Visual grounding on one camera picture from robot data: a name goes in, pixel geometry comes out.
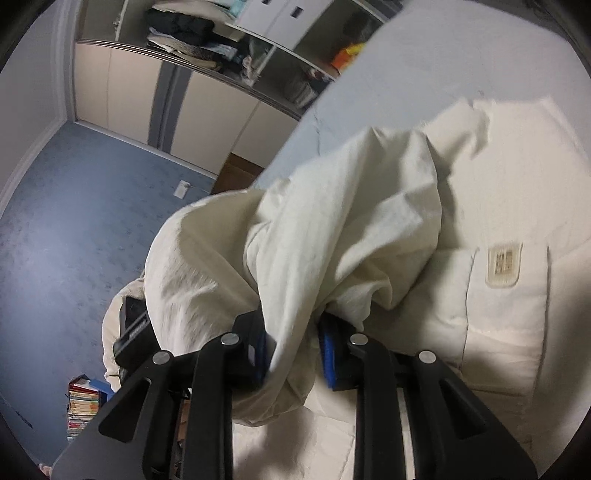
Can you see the folded clothes on shelf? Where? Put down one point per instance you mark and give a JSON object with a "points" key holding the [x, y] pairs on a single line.
{"points": [[201, 33]]}

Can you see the stack of books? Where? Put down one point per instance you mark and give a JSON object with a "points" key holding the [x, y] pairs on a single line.
{"points": [[85, 398]]}

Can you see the light blue bed sheet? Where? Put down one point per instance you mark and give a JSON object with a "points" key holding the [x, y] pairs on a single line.
{"points": [[435, 53]]}

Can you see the white open shelf unit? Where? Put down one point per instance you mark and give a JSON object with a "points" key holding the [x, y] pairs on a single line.
{"points": [[304, 37]]}

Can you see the cream wardrobe cabinet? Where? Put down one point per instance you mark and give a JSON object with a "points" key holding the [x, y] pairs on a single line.
{"points": [[195, 117]]}

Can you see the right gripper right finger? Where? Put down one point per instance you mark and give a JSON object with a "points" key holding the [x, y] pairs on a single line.
{"points": [[415, 417]]}

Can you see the cream hooded jacket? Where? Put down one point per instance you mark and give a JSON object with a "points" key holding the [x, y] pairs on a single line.
{"points": [[469, 237]]}

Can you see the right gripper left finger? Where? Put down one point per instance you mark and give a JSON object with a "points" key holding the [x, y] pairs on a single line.
{"points": [[169, 401]]}

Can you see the orange yellow toy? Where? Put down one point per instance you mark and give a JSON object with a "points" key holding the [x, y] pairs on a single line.
{"points": [[345, 57]]}

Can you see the brown wooden headboard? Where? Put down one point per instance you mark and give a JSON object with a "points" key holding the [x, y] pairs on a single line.
{"points": [[237, 173]]}

